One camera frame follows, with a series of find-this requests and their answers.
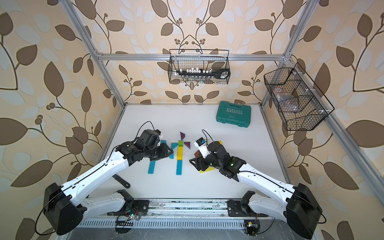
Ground wire basket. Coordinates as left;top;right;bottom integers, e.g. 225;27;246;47
264;63;335;131
168;49;231;85

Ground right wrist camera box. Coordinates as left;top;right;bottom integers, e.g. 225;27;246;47
194;138;210;159

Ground back wire basket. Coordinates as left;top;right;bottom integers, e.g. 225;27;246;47
168;49;231;85

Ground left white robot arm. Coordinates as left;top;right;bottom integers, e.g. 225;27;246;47
40;130;174;236

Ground socket rail with sockets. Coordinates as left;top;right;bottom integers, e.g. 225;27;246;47
174;69;231;80

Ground long teal block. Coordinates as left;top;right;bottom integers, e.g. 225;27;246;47
148;161;156;175
176;160;183;176

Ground purple triangle block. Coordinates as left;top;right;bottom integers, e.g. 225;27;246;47
184;142;191;149
180;132;186;141

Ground right wire basket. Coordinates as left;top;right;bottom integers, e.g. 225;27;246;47
264;63;335;131

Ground green plastic tool case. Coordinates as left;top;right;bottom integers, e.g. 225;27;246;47
216;101;252;128

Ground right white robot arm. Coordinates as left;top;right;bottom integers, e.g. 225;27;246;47
190;138;324;240

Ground dark green hand tool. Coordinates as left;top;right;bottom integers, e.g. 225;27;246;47
113;174;131;189

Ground plastic bag in basket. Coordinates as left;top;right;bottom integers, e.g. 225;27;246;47
273;88;300;112

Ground brown wooden block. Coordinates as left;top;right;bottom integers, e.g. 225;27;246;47
194;151;201;158

